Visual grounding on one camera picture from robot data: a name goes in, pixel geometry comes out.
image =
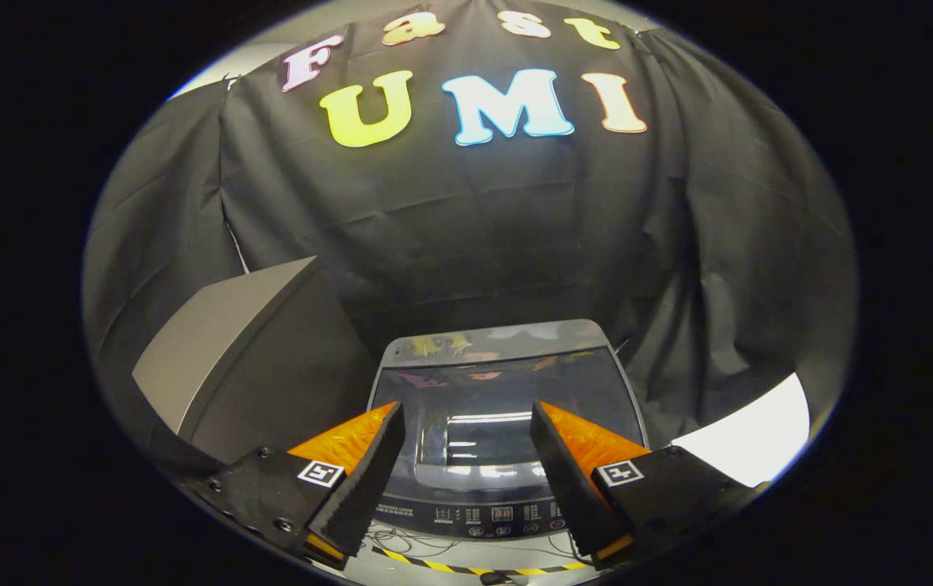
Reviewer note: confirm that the yellow black hazard tape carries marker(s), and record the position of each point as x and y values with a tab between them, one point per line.
434	564

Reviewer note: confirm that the white floor sheet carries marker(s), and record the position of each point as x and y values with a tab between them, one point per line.
751	439

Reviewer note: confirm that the black backdrop cloth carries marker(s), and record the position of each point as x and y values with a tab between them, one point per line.
475	244

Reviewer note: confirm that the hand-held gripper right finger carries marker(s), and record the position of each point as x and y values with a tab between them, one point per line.
572	488

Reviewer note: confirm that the dark grey cabinet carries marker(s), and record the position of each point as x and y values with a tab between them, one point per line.
214	342

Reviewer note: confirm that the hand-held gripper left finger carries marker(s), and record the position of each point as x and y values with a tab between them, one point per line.
365	488

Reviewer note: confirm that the dark glass washing machine lid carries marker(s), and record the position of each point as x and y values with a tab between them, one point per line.
475	399

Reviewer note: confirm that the dark grey washing machine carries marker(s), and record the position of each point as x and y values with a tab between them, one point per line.
499	334

